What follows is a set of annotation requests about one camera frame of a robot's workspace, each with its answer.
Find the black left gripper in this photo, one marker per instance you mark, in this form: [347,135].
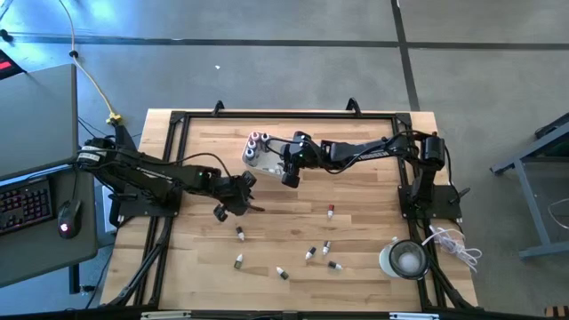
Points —
[233,191]

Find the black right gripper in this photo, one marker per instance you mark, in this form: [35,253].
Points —
[291,180]

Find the large blue bottle black tip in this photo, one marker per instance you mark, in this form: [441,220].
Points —
[265,137]

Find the large dark bottle maroon tip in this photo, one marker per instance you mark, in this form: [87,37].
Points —
[251,144]

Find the small dark green dropper bottle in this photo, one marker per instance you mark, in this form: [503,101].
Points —
[238,261]

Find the large red bottle red tip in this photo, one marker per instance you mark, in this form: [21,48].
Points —
[255,135]

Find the small dark blue dropper bottle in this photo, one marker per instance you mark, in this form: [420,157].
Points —
[310,253]

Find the small red labelled dropper bottle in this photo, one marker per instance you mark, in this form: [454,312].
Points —
[326,247]

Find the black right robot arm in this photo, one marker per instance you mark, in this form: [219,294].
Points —
[364,153]

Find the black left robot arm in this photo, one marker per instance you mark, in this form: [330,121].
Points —
[146,171]

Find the white label strip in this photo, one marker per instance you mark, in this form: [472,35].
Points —
[166,315]
[414,316]

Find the translucent cup black rim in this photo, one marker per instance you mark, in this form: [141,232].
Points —
[409,262]

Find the black computer mouse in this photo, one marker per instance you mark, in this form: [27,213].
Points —
[70,213]

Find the black power plug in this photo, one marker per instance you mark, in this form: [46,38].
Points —
[87,289]

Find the dark grey desk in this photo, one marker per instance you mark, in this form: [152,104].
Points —
[44,253]

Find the black backlit keyboard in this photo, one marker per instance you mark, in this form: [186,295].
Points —
[22,206]

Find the grey computer monitor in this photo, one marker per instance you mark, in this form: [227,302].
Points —
[35,120]

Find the black device red display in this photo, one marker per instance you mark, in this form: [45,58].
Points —
[6,66]

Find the orange black striped object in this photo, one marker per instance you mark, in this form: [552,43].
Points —
[558,311]

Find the black aluminium table frame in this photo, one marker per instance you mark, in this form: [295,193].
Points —
[289,115]

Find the black frame bracket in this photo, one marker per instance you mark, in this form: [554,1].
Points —
[218,108]
[354,106]

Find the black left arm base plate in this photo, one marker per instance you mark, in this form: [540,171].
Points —
[133,208]

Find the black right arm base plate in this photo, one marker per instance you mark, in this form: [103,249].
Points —
[444,204]

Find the grey metal cart frame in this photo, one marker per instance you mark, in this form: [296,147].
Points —
[549,250]

